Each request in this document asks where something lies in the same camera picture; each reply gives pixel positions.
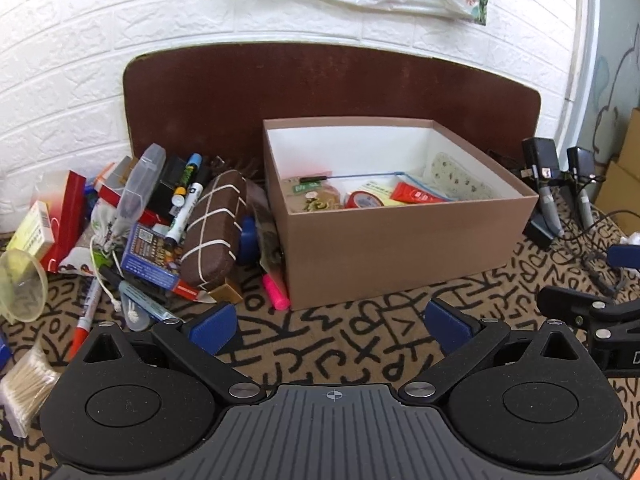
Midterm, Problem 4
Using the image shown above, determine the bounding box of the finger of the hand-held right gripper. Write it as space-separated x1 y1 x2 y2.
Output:
536 284 640 377
606 244 640 288

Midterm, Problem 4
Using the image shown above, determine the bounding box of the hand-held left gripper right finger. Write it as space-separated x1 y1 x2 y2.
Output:
397 297 597 406

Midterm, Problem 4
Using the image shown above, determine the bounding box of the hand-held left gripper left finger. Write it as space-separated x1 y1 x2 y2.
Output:
65 302 267 405

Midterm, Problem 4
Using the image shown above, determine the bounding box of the brown cardboard box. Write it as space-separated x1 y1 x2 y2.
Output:
262 117 539 312

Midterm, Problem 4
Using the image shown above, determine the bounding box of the small gold box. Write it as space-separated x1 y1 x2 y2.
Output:
206 277 244 305

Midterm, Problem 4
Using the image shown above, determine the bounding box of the plain cardboard carton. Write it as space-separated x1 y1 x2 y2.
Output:
616 107 640 182
594 159 640 235

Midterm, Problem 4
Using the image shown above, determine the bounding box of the pink highlighter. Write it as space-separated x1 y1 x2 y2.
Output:
263 272 291 311

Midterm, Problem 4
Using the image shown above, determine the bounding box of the clear tube packet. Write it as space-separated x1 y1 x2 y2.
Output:
119 280 177 325

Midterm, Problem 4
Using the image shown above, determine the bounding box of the blue bottle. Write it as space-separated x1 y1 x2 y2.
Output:
237 216 259 264

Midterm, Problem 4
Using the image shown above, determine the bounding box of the blue card box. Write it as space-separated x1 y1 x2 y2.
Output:
120 222 184 292

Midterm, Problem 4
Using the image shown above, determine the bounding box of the brown checked glasses case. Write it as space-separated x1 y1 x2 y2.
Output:
179 169 249 292

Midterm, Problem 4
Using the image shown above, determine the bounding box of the brown glyph patterned cloth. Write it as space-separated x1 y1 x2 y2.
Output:
0 195 640 480

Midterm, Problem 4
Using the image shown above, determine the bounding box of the black and white marker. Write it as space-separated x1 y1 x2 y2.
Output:
163 165 212 247

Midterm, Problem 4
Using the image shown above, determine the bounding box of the red pen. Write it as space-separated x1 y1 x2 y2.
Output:
67 277 104 362

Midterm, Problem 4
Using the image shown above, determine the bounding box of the red tube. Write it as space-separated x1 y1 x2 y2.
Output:
390 181 453 205

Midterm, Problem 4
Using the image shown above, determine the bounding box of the patterned white insole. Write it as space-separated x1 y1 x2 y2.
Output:
424 152 497 202

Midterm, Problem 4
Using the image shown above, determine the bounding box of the red tape roll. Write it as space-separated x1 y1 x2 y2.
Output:
344 190 387 210

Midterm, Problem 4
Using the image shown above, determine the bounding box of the small black box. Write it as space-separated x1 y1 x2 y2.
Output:
146 155 189 222

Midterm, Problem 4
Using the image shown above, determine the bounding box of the white green printed packet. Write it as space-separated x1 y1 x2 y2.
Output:
357 176 403 197

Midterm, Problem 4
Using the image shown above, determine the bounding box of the blue capped marker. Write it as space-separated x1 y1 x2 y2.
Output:
171 152 205 207

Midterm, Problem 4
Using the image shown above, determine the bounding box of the clear plastic case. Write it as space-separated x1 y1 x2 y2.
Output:
112 142 167 242

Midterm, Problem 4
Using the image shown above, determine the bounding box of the snack packet with green label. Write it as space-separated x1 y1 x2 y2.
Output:
281 176 345 212

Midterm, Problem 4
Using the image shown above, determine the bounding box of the white orange small box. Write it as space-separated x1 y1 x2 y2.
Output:
92 156 134 195

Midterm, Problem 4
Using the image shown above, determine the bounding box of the red carton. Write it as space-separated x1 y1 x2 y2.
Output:
39 170 89 274

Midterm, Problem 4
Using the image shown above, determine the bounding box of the cotton swab pack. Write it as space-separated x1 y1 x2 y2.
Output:
0 346 62 437

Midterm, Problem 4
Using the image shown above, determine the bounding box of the cartoon printed glass door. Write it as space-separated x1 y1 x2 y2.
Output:
555 0 640 173

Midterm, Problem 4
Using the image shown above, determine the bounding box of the yellow white medicine box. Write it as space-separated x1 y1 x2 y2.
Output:
6 200 57 262

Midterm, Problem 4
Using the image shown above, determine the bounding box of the dark brown wooden board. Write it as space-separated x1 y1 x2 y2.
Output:
122 41 544 186

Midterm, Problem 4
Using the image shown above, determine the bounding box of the patterned drawstring pouch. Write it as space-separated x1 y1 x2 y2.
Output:
59 199 128 281

